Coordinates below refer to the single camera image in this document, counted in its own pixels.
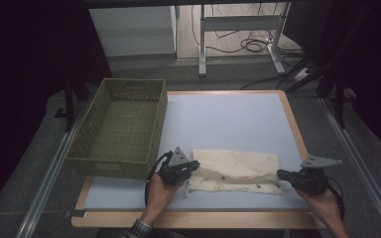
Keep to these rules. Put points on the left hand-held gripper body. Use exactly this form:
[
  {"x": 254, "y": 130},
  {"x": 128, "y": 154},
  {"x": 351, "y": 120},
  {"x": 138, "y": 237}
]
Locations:
[{"x": 175, "y": 172}]

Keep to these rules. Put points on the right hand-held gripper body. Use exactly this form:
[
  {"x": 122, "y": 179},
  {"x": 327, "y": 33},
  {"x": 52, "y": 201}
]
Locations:
[{"x": 312, "y": 181}]

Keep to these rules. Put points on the cream patterned cloth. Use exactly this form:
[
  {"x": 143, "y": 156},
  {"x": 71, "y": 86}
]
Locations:
[{"x": 234, "y": 165}]

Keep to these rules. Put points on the green plastic basket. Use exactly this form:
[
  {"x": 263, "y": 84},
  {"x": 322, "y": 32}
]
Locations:
[{"x": 125, "y": 125}]

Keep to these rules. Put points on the person's right hand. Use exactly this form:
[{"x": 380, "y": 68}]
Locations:
[{"x": 325, "y": 203}]

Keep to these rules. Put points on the person's left hand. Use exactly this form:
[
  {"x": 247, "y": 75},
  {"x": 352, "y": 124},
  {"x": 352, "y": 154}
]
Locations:
[{"x": 160, "y": 196}]

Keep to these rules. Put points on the light blue table mat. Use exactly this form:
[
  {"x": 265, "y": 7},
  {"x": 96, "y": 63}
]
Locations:
[{"x": 228, "y": 122}]

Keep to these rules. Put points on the black stand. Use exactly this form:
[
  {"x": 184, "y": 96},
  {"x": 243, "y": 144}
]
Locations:
[
  {"x": 339, "y": 99},
  {"x": 69, "y": 105}
]

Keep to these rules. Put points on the white power strip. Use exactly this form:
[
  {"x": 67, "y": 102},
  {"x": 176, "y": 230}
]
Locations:
[{"x": 301, "y": 74}]

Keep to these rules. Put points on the dark curtain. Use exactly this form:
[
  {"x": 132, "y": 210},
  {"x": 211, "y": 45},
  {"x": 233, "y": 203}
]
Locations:
[
  {"x": 373, "y": 49},
  {"x": 23, "y": 49}
]

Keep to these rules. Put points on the white cabinet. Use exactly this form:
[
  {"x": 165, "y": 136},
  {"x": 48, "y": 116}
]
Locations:
[{"x": 132, "y": 31}]

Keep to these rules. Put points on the metal floor rail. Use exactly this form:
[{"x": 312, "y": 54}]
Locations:
[
  {"x": 360, "y": 165},
  {"x": 51, "y": 172}
]

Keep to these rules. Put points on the white metal desk frame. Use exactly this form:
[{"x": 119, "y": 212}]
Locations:
[{"x": 241, "y": 23}]

